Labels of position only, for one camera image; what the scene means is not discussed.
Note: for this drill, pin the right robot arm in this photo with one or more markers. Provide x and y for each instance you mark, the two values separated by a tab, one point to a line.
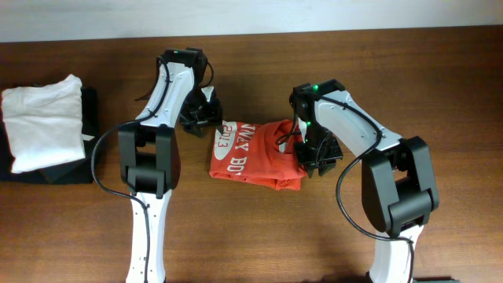
399	190

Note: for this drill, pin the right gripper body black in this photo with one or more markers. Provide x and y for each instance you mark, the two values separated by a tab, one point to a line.
320	148

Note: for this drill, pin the red orange t-shirt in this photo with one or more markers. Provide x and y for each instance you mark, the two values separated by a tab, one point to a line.
247	152

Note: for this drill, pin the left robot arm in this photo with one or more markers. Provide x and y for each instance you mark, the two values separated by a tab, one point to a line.
150	163

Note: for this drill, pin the folded black garment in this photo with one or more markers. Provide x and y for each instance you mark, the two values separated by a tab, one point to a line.
76	172

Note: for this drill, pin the folded white t-shirt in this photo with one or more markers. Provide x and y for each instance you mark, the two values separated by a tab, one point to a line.
44	125

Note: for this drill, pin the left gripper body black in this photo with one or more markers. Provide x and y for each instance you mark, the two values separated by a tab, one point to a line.
196	109

